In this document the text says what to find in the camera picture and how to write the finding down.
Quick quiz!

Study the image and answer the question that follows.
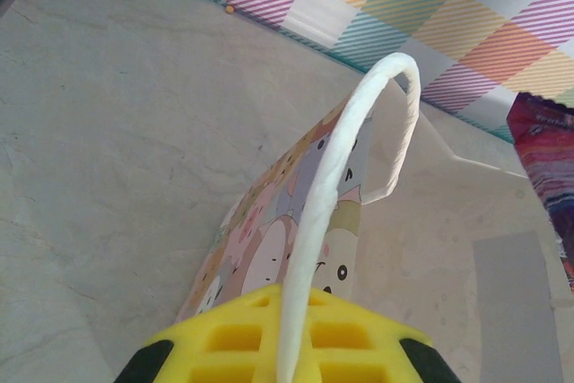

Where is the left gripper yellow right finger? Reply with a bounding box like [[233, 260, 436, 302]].
[[295, 288, 463, 383]]

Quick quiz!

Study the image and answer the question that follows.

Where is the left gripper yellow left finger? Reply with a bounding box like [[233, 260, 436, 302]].
[[114, 284, 284, 383]]

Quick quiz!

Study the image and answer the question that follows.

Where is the paper gift bag animal print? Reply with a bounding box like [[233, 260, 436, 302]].
[[174, 53, 574, 383]]

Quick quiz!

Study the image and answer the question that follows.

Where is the purple snack bag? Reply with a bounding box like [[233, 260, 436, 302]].
[[505, 91, 574, 299]]

